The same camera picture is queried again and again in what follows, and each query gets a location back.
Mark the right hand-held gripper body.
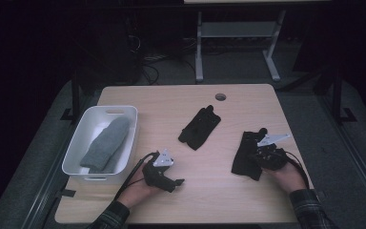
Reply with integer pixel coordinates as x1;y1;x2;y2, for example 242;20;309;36
253;133;291;172

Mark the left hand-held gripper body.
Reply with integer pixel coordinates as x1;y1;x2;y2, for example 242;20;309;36
141;147;177;194

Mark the black glove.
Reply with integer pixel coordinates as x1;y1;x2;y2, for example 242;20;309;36
177;104;222;152
231;127;269;182

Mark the white plastic bin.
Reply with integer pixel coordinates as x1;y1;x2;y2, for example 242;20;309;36
61;105;139;185

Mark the person's right hand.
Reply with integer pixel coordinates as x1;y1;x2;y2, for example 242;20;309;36
262;161;308;196

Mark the person's left hand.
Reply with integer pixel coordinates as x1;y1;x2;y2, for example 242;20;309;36
116;162;163;210

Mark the white metal stand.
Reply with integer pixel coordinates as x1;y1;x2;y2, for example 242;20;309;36
194;9;288;84

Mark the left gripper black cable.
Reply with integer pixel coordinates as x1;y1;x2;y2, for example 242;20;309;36
113;151;160;201

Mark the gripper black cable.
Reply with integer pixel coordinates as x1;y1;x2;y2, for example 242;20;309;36
113;151;160;201
285;150;311;189

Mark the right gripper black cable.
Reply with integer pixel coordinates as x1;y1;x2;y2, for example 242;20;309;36
285;150;311;189

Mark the black metal post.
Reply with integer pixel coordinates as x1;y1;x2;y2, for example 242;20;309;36
331;61;358;126
59;68;81;122

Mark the black strap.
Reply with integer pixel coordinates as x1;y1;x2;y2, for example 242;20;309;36
59;188;77;198

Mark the floor cables bundle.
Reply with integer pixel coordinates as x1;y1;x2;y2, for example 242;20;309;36
137;36;198;86

